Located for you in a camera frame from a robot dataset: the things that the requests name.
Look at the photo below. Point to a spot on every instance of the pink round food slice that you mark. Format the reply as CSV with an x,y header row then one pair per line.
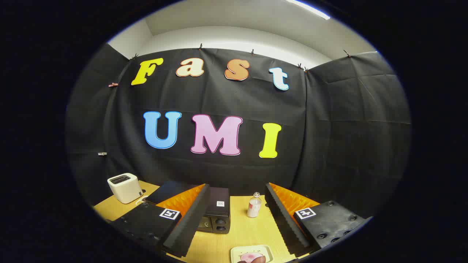
x,y
250,257

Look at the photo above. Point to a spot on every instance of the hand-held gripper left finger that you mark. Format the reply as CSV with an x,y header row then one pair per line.
x,y
193,223

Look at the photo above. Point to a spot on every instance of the white toaster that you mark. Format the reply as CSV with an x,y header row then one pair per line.
x,y
126,188

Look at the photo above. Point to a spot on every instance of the cream square plate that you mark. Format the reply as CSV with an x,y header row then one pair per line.
x,y
241,252

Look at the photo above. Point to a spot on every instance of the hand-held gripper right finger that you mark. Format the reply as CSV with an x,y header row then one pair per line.
x,y
283,223

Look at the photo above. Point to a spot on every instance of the black toaster oven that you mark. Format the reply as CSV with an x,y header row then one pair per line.
x,y
219,212

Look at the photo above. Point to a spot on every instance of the small white dish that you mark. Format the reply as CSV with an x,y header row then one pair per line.
x,y
140,201

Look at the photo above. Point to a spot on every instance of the clear bottle pink label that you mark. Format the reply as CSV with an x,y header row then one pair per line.
x,y
254,208

